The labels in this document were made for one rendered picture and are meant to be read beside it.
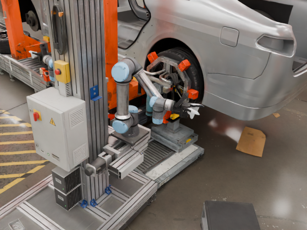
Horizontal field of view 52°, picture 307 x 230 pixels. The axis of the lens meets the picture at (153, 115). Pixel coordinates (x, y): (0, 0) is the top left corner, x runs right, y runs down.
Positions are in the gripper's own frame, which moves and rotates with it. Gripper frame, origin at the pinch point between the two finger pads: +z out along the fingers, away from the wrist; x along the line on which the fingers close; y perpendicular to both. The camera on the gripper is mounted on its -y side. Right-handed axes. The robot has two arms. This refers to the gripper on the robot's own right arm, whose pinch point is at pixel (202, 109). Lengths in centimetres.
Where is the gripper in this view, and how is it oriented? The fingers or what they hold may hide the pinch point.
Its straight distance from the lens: 204.2
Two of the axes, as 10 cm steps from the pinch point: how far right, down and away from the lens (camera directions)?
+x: -3.4, 3.5, -8.8
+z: 9.4, 2.2, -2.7
